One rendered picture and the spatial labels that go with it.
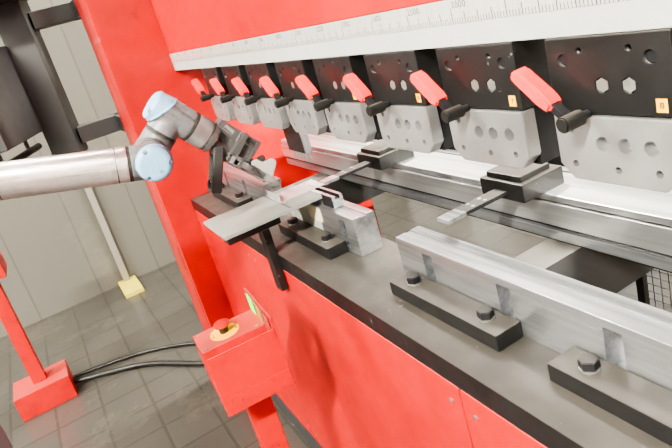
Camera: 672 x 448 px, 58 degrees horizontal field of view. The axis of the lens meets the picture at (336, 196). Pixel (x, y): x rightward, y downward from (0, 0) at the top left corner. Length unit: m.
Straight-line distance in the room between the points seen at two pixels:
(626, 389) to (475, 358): 0.24
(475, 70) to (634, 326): 0.38
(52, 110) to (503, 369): 2.25
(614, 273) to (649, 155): 0.68
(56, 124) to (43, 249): 1.65
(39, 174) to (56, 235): 3.01
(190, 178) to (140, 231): 2.05
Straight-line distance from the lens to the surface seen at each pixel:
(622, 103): 0.69
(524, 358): 0.98
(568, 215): 1.22
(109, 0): 2.30
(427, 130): 0.95
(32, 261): 4.34
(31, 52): 2.80
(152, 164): 1.29
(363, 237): 1.39
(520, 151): 0.81
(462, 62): 0.85
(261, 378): 1.41
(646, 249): 1.15
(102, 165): 1.30
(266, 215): 1.47
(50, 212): 4.28
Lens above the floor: 1.45
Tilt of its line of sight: 18 degrees down
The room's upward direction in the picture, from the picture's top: 16 degrees counter-clockwise
